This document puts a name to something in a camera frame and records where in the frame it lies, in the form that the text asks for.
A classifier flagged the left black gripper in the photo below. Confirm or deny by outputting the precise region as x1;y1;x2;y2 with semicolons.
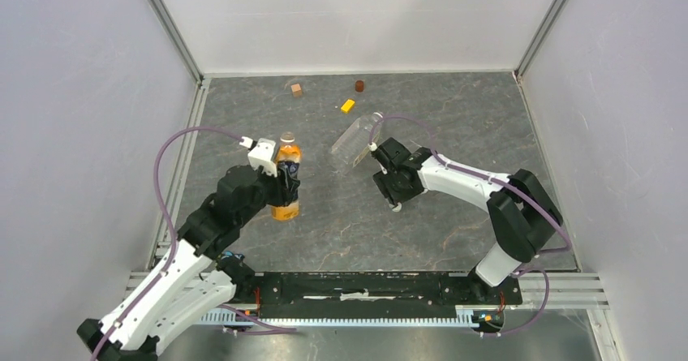
237;162;300;226

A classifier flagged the orange tea bottle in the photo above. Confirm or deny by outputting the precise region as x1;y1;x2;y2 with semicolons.
272;131;302;221

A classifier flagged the clear plastic bottle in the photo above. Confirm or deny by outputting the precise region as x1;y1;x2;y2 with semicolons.
329;112;383;175

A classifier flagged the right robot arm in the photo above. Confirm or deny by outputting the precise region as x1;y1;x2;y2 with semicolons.
369;138;568;303

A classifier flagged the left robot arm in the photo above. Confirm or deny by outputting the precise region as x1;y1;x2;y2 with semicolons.
77;165;300;360

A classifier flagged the yellow block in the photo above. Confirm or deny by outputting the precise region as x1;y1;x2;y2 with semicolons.
340;99;356;114

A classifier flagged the tan wooden cube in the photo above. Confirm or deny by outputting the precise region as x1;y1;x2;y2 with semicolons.
290;84;303;97

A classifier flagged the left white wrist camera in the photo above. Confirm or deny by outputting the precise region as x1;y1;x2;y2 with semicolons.
247;138;277;178

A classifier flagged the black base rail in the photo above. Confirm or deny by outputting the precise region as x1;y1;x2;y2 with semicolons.
231;271;522;319

